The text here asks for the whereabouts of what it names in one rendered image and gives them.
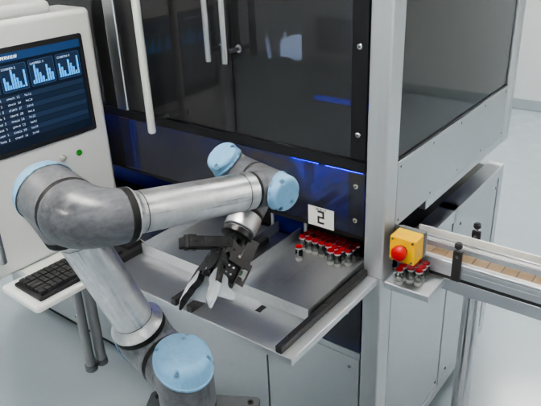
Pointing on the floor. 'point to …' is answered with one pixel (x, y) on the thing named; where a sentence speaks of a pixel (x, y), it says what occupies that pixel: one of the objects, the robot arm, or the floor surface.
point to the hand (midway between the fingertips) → (190, 308)
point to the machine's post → (381, 189)
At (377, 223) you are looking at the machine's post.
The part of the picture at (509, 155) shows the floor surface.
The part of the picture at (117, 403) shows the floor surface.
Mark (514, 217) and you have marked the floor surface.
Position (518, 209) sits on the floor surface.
